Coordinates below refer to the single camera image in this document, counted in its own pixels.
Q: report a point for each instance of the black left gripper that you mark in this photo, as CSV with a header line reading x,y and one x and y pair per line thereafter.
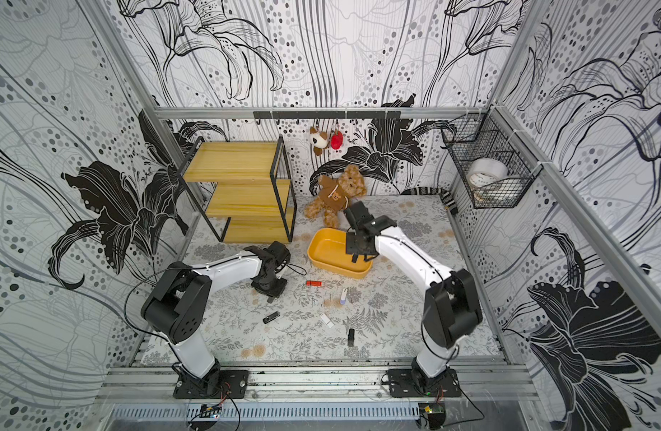
x,y
273,294

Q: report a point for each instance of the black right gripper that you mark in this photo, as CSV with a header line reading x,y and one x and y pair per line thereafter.
x,y
358,242

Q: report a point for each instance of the black silver swivel usb drive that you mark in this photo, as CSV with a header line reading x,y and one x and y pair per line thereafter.
x,y
271,317

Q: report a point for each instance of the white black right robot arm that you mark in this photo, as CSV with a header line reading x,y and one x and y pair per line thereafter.
x,y
452,309

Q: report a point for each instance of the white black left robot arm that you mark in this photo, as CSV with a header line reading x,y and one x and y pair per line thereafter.
x,y
176,306

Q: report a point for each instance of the yellow plastic storage box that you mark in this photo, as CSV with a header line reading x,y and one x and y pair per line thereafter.
x,y
327,251

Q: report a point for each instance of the small black connector box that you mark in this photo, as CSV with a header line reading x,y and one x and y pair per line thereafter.
x,y
431,416

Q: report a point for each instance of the brown teddy bear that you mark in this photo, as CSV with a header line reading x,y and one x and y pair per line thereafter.
x,y
336,195

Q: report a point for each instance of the striped black white plush tail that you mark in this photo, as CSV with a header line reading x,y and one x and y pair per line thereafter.
x,y
443,194

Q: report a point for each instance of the hanging red plush toy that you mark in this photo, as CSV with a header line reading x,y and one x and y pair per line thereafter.
x,y
336,140

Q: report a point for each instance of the hanging plush dog toy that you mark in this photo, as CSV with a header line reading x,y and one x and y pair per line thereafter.
x,y
319,140

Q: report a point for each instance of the white tape roll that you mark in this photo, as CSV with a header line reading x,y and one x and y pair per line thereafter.
x,y
486,171

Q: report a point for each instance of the small circuit board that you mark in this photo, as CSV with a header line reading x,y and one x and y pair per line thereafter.
x,y
210,412

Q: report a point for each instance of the wooden shelf black frame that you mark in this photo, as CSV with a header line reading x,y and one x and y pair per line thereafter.
x,y
253,201

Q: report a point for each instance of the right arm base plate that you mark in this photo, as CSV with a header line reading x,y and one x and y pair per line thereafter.
x,y
403,383

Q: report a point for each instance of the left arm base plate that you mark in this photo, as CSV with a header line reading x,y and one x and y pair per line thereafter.
x,y
216,384

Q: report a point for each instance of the black hook rail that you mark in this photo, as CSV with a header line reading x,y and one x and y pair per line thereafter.
x,y
371,114

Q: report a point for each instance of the black wire basket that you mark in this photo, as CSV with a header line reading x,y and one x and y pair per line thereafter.
x,y
475,136

